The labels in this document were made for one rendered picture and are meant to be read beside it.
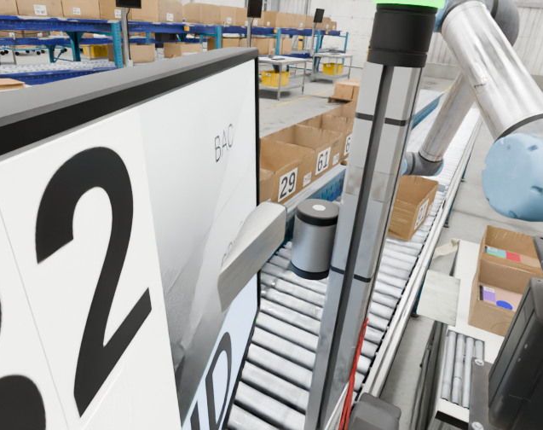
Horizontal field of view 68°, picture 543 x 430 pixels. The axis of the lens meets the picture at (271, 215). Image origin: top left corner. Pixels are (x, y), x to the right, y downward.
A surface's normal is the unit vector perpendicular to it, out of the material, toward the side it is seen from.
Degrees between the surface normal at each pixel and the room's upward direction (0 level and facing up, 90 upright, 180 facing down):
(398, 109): 90
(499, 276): 89
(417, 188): 90
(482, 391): 0
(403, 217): 90
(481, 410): 0
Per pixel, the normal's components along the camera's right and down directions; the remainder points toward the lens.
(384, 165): -0.48, 0.35
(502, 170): -0.99, 0.02
